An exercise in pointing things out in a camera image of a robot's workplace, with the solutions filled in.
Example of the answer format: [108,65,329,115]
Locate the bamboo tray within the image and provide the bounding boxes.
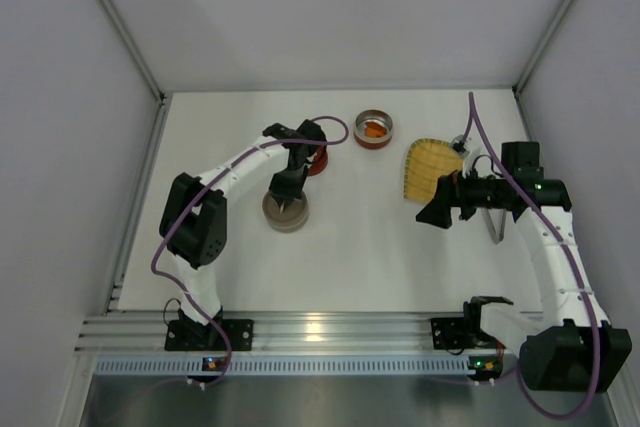
[403,138,463,204]

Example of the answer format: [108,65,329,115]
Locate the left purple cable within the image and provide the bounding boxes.
[149,115,350,388]

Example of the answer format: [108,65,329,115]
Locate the red round lid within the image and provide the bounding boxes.
[308,146,328,177]

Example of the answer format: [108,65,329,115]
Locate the metal tongs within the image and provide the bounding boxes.
[481,209,507,245]

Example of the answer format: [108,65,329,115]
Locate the orange carrot piece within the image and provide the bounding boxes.
[365,127,387,139]

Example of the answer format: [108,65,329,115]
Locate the brown round lid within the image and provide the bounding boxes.
[262,193,309,221]

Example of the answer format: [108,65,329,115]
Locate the left frame post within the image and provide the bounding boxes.
[67,0,166,101]

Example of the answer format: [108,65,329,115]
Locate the red-banded steel bowl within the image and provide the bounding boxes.
[353,109,394,150]

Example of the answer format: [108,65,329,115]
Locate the aluminium mounting rail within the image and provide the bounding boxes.
[73,311,620,356]

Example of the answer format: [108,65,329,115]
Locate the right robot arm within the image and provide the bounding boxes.
[416,142,632,393]

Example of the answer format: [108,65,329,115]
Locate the frame post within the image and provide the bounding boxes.
[512,0,578,100]
[67,0,166,101]

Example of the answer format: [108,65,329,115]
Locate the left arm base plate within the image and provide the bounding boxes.
[164,319,254,352]

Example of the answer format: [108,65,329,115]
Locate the slotted cable duct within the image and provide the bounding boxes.
[94,354,501,376]

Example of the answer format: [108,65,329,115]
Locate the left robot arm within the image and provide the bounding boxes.
[151,119,331,344]

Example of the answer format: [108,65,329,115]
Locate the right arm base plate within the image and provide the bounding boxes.
[430,317,504,352]

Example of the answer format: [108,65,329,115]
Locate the beige-banded steel bowl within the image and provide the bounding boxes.
[267,218,307,233]

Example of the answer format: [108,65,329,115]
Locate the right frame post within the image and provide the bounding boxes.
[512,0,578,100]

